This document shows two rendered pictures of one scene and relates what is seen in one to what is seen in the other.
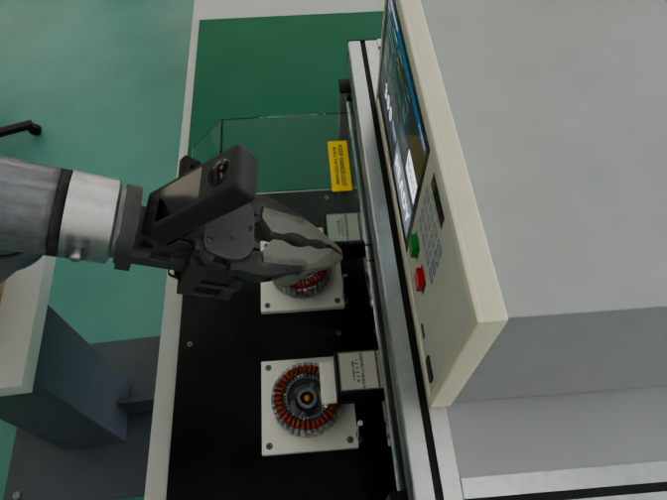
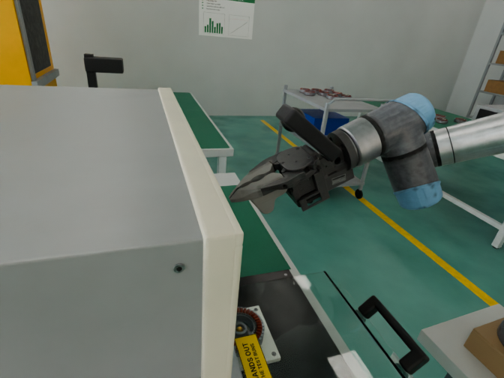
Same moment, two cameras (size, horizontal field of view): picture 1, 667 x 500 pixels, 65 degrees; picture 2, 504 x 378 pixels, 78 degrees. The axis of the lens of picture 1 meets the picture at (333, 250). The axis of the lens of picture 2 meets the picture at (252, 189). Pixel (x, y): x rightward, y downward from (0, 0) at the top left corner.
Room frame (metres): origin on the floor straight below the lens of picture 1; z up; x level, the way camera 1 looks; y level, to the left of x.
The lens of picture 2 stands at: (0.71, -0.10, 1.42)
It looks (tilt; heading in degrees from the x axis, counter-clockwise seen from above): 27 degrees down; 164
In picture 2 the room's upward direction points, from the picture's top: 5 degrees clockwise
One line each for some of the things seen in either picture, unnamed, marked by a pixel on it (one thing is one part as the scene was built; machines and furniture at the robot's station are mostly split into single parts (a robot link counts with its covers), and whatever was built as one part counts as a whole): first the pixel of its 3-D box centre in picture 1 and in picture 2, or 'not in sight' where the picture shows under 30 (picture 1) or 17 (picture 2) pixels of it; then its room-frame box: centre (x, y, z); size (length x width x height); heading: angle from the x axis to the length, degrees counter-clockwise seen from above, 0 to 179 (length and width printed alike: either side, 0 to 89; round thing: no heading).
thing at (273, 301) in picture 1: (301, 274); not in sight; (0.48, 0.06, 0.78); 0.15 x 0.15 x 0.01; 4
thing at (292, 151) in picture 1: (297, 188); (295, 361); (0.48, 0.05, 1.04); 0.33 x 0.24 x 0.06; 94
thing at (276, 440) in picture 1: (308, 403); not in sight; (0.24, 0.04, 0.78); 0.15 x 0.15 x 0.01; 4
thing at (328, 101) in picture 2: not in sight; (322, 138); (-2.08, 1.41, 0.51); 1.01 x 0.60 x 1.01; 4
